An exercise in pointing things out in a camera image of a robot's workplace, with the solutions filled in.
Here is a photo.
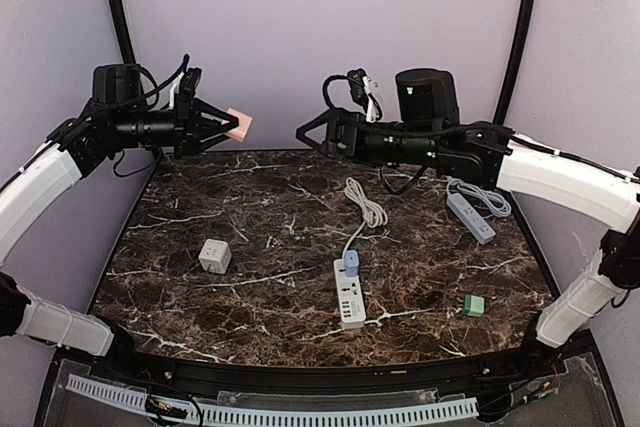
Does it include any pink plug charger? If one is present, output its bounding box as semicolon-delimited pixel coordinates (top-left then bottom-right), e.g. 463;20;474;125
225;108;253;142

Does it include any white slotted cable duct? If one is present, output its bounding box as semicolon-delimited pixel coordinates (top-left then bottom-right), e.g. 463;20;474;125
65;374;478;426

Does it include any grey power strip cable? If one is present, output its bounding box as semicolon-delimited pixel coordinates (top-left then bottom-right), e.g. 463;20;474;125
447;177;514;221

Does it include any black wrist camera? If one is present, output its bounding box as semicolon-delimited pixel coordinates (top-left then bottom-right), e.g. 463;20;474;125
395;68;460;130
92;64;142;105

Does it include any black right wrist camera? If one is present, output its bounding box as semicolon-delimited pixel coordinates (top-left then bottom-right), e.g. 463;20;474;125
395;68;460;130

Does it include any green plug charger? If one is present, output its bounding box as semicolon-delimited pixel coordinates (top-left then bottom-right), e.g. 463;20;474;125
463;294;485;317

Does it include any blue plug charger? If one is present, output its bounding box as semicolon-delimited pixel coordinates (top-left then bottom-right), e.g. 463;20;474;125
343;249;360;278

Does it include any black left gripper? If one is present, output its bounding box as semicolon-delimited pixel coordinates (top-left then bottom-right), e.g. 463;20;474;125
111;91;237;157

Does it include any left black frame post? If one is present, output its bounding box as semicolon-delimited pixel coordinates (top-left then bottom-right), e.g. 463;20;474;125
108;0;136;63

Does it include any grey blue power strip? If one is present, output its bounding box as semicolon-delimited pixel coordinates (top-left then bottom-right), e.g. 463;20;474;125
446;193;496;245

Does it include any white cube socket adapter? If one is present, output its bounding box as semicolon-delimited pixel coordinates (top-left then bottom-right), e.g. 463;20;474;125
198;239;232;275

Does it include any white power strip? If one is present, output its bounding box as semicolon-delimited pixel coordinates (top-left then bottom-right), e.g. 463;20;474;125
333;259;366;330

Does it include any small circuit board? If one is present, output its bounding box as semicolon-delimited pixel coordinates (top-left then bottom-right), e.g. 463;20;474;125
145;396;188;419

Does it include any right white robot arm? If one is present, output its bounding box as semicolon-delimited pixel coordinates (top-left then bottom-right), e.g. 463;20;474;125
296;68;639;381

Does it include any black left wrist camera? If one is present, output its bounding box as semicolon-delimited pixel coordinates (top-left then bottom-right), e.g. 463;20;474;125
92;64;142;105

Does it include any white power strip cable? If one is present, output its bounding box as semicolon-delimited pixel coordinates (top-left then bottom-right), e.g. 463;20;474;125
339;176;390;259

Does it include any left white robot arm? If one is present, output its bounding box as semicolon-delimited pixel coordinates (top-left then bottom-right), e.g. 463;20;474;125
1;62;243;383

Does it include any black frame post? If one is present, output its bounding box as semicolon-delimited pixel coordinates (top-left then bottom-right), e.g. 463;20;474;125
493;0;535;125
108;0;136;63

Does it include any black front rail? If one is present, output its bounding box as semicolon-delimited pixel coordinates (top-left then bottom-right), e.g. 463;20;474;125
45;329;608;400

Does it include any right black frame post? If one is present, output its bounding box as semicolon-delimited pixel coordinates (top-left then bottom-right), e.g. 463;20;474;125
493;0;535;125

